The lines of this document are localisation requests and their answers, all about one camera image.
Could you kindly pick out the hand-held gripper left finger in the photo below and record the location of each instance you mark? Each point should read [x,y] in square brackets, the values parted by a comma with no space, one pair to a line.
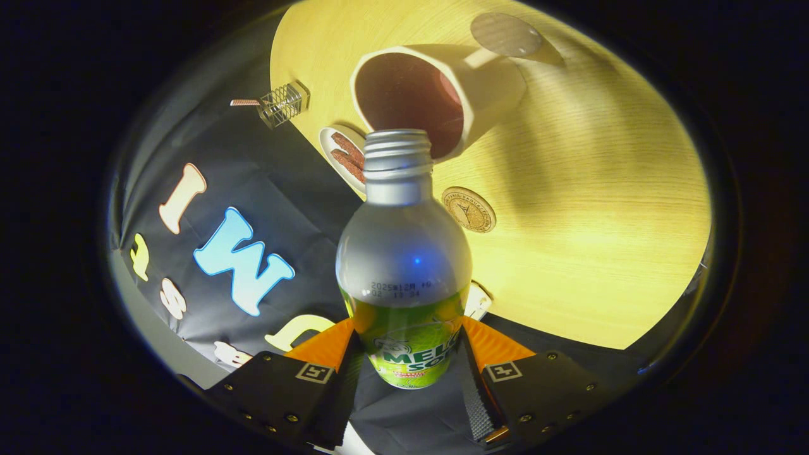
[338,398]

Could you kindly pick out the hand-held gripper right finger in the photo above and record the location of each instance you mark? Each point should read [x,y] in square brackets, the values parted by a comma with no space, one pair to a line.
[473,398]

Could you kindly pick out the silver green juice bottle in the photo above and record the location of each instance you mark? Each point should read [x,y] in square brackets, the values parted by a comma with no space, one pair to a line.
[403,253]

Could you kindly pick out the round cork coaster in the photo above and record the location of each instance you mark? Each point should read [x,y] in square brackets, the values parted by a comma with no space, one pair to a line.
[468,210]

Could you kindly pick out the white toaster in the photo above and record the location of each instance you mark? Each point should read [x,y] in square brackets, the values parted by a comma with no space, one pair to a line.
[477,302]

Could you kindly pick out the black backdrop cloth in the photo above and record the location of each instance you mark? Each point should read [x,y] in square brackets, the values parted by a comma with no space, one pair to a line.
[297,202]

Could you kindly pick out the wooden table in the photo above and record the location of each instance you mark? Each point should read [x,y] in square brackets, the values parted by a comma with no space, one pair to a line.
[600,240]

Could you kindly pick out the brown meat piece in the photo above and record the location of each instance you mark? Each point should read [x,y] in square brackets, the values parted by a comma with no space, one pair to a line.
[349,148]
[346,165]

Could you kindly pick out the white round plate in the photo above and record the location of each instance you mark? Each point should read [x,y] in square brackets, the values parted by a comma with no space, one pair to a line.
[326,140]

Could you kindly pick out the pink checked straw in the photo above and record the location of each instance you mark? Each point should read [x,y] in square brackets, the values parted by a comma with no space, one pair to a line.
[245,102]

